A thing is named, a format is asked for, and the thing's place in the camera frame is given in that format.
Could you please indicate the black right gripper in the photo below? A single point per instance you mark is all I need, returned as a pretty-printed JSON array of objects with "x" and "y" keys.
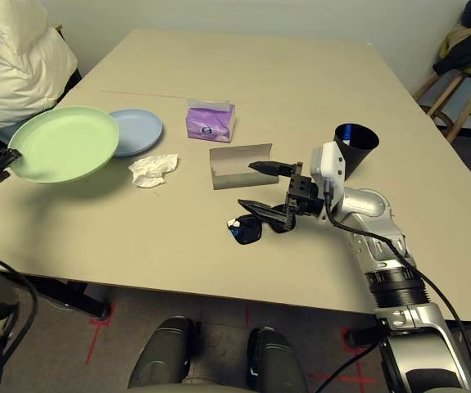
[{"x": 304, "y": 196}]

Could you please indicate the grey glasses case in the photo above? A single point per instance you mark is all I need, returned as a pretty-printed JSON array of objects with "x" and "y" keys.
[{"x": 235, "y": 163}]

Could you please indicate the black sunglasses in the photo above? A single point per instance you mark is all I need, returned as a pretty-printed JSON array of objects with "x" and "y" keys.
[{"x": 247, "y": 233}]

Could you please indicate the green plastic plate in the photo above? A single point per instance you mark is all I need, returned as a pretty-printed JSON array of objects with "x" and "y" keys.
[{"x": 63, "y": 143}]

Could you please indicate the white tissue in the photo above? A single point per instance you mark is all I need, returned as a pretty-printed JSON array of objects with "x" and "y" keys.
[{"x": 153, "y": 170}]

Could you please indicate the purple tissue pack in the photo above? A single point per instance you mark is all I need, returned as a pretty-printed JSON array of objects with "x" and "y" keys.
[{"x": 210, "y": 123}]

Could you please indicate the person in white jacket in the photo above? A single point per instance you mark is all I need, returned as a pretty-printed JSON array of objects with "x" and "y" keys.
[{"x": 14, "y": 61}]

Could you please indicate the blue marker pen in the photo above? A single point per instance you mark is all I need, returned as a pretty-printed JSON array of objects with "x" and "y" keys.
[{"x": 346, "y": 134}]

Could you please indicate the black plastic cup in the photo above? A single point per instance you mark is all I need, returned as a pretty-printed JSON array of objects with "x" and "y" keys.
[{"x": 356, "y": 143}]

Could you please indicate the blue plastic plate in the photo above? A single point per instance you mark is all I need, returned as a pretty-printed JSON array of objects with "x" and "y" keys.
[{"x": 141, "y": 131}]

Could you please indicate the grey robot right leg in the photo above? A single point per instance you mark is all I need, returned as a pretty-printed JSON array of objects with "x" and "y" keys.
[{"x": 276, "y": 364}]

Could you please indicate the grey robot leg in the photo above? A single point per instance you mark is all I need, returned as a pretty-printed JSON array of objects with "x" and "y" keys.
[
  {"x": 161, "y": 356},
  {"x": 276, "y": 364}
]

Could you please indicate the grey robot left leg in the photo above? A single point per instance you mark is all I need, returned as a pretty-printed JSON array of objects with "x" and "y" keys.
[{"x": 161, "y": 356}]

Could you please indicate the wooden stool yellow seat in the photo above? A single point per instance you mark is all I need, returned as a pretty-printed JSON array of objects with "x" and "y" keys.
[{"x": 452, "y": 98}]

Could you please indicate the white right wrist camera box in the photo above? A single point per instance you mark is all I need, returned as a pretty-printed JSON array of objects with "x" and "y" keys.
[{"x": 327, "y": 161}]

